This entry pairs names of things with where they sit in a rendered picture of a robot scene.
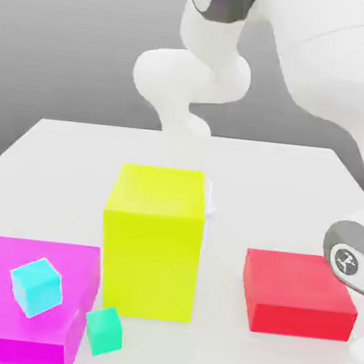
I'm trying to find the large yellow box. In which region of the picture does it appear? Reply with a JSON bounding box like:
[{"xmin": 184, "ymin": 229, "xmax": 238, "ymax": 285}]
[{"xmin": 92, "ymin": 161, "xmax": 210, "ymax": 325}]

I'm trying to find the large red box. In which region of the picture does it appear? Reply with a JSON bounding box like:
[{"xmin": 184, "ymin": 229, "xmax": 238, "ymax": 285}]
[{"xmin": 237, "ymin": 248, "xmax": 364, "ymax": 344}]

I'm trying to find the small cyan cube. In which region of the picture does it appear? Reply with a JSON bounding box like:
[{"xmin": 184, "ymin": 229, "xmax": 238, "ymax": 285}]
[{"xmin": 6, "ymin": 253, "xmax": 68, "ymax": 322}]

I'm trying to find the small green cube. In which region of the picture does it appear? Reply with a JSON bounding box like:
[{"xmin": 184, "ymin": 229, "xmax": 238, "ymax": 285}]
[{"xmin": 82, "ymin": 304, "xmax": 127, "ymax": 360}]

